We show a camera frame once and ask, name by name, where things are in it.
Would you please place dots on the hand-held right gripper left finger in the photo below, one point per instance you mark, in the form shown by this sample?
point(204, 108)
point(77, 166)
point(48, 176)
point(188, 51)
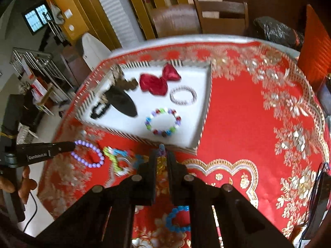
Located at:
point(156, 180)

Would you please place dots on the leopard print scrunchie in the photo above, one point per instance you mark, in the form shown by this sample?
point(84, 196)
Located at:
point(117, 76)

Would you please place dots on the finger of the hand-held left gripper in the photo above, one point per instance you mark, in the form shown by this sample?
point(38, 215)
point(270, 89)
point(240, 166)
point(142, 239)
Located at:
point(51, 151)

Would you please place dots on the window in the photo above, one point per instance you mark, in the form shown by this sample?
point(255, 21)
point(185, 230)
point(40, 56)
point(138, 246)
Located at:
point(36, 18)

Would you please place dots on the red satin bow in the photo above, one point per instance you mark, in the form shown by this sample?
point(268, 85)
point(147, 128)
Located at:
point(155, 82)

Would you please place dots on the black oval hair clip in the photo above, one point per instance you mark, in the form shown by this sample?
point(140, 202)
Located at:
point(124, 103)

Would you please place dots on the wooden chair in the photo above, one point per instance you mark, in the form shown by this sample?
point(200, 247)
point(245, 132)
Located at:
point(219, 6)

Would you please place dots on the white wall switch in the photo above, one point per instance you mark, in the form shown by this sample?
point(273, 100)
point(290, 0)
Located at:
point(68, 13)

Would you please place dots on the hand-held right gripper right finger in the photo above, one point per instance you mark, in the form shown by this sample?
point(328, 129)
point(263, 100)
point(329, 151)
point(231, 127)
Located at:
point(170, 180)

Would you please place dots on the red gold embroidered tablecloth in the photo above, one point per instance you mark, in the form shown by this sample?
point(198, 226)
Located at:
point(232, 113)

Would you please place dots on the red white box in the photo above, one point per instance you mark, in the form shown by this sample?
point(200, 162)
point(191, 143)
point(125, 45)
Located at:
point(36, 82)

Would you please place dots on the person's left hand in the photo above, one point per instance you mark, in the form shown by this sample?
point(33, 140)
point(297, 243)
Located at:
point(27, 183)

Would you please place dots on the black plastic bag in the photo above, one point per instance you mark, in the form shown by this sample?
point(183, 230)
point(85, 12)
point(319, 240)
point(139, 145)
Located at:
point(276, 31)

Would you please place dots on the white board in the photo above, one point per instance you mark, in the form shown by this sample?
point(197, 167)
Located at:
point(94, 49)

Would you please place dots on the orange ribbed panel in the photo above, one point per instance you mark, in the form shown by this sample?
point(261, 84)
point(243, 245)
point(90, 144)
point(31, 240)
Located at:
point(315, 46)

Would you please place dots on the striped box with white inside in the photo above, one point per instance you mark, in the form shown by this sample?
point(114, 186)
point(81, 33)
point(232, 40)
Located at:
point(181, 124)

